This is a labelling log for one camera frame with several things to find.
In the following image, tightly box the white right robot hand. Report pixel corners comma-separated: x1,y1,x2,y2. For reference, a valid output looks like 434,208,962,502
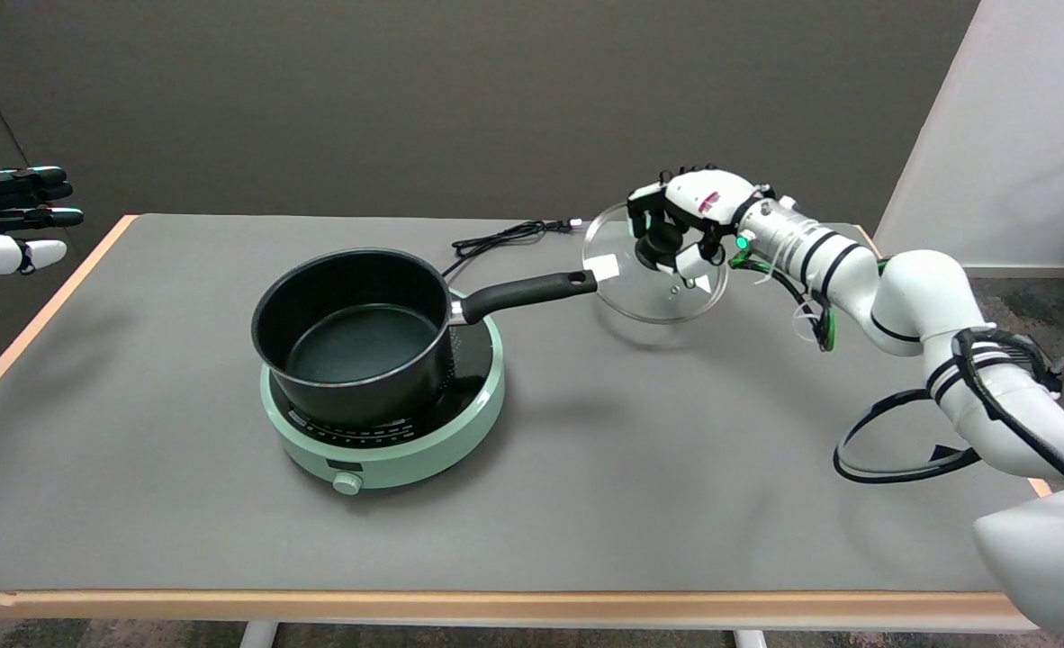
627,165,764,280

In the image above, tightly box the glass pot lid black knob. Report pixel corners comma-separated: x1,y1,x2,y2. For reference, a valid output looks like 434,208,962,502
582,200,729,325

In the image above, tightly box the grey table mat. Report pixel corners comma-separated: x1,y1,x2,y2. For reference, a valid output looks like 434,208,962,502
0,214,1046,595

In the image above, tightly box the mint green induction cooker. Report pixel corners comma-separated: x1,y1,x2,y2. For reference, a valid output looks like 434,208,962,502
259,288,506,496

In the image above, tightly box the green white wrist wire bundle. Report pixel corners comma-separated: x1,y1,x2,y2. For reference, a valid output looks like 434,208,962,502
728,252,888,352

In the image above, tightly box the black power cord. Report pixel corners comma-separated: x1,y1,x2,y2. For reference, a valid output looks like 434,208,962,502
440,218,583,280

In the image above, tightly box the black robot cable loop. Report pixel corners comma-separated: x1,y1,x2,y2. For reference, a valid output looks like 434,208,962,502
834,328,1064,516

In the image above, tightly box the black saucepan with handle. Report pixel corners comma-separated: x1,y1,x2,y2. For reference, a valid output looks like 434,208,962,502
251,248,599,429

